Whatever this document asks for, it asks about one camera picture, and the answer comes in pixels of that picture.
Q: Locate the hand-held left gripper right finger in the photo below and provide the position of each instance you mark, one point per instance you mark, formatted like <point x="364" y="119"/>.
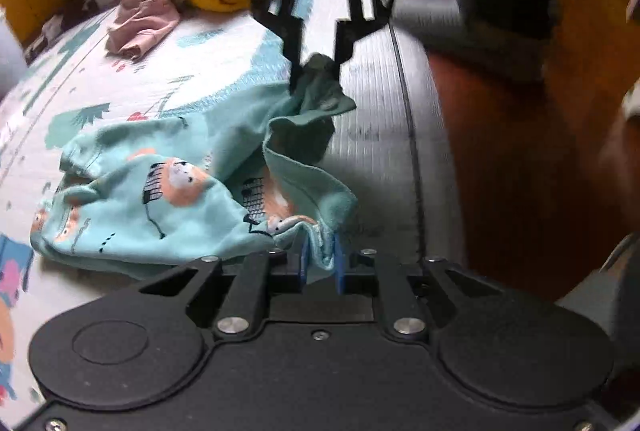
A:
<point x="341" y="271"/>

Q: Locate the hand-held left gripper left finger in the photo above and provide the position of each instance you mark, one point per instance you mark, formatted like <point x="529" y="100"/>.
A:
<point x="301" y="268"/>

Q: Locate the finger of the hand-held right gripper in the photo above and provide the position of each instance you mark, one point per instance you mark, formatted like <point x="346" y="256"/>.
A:
<point x="345" y="41"/>
<point x="292" y="36"/>

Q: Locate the teal printed garment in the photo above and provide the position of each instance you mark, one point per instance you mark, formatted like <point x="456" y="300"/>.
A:
<point x="150" y="211"/>

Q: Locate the printed animal play mat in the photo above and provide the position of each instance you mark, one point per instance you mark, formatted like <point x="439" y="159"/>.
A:
<point x="380" y="111"/>

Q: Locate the grey slipper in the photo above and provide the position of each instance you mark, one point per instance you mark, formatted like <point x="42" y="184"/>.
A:
<point x="465" y="36"/>

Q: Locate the pink garment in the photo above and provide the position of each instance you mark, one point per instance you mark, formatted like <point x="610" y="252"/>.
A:
<point x="145" y="21"/>

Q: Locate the white cloth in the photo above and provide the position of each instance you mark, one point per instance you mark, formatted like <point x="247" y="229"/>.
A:
<point x="52" y="27"/>

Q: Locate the person's grey clothing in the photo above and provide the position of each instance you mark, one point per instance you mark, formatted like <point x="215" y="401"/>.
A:
<point x="605" y="301"/>

